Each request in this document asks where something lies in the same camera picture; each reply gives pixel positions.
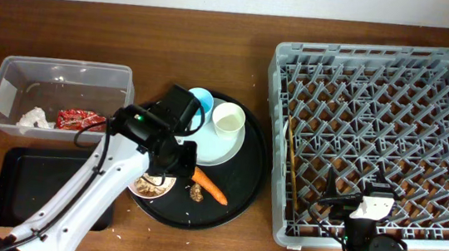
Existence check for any light blue cup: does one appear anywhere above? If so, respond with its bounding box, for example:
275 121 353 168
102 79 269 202
190 87 214 130

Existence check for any cream white cup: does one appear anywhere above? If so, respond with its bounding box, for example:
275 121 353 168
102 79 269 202
212 102 245 140

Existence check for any pale grey round plate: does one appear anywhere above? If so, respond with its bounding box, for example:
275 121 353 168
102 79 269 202
176 120 246 166

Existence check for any orange carrot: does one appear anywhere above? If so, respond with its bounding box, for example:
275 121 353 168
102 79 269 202
191 167 228 206

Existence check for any pink bowl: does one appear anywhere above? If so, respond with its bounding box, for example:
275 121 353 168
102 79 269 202
128 173 176 199

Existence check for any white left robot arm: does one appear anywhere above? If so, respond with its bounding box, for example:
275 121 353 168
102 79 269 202
0 85 205 251

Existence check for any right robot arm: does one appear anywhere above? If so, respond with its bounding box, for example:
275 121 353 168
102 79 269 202
318 170 408 251

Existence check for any grey plastic dishwasher rack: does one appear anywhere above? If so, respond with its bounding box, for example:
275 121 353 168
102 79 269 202
268 42 449 250

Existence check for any clear plastic waste bin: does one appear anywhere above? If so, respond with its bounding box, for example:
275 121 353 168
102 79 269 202
0 56 135 141

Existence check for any brown food scrap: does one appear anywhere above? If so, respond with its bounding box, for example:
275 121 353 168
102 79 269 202
190 183 204 202

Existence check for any round black tray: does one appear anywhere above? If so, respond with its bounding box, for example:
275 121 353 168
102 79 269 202
131 91 271 230

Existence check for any red snack wrapper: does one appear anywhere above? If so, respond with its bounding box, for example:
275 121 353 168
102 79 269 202
56 109 106 132

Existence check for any silver metal fork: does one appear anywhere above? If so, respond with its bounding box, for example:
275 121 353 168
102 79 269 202
282 121 289 140

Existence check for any wooden chopstick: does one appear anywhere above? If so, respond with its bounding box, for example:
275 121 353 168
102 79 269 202
288 115 299 211

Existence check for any crumpled white tissue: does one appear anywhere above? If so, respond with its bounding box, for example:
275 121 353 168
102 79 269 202
17 106 55 129

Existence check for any black rectangular tray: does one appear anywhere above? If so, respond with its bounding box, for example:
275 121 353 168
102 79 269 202
0 141 121 239

